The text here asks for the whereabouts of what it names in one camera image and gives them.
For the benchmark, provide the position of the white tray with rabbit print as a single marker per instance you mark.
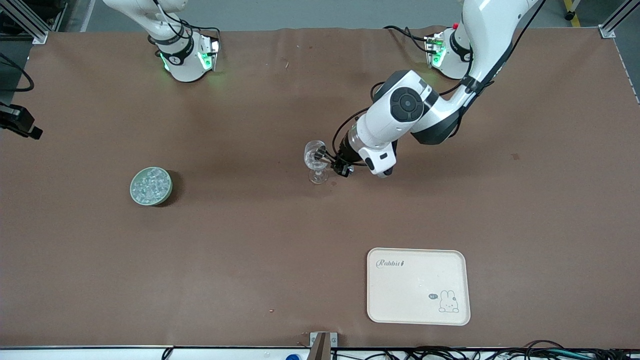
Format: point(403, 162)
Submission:
point(417, 285)

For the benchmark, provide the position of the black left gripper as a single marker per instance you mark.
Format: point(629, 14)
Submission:
point(344, 151)

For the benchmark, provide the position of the aluminium frame profile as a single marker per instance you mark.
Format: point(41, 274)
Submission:
point(35, 27)
point(617, 20)

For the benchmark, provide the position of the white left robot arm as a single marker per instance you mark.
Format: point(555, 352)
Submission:
point(405, 105)

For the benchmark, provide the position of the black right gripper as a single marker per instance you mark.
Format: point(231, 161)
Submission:
point(25, 120)

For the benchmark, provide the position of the clear stemmed wine glass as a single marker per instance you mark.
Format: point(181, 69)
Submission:
point(315, 167)

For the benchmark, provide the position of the metal bracket with wooden stick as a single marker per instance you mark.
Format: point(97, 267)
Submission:
point(322, 345)

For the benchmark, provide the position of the green bowl of ice cubes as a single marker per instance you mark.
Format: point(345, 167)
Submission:
point(152, 187)

